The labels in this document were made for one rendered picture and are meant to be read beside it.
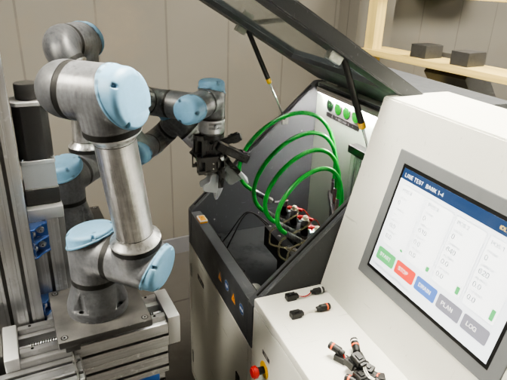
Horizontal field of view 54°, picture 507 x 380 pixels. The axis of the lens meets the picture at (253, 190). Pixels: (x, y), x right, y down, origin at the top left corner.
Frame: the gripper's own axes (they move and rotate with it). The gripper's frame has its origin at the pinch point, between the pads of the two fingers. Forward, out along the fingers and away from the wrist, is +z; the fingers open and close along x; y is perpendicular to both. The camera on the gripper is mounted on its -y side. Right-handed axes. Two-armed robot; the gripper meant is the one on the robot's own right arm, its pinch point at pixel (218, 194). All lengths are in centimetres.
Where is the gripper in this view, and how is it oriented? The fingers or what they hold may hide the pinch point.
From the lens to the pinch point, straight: 151.9
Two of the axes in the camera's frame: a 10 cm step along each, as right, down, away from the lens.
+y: -9.2, 1.2, -3.6
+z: -0.3, 9.2, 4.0
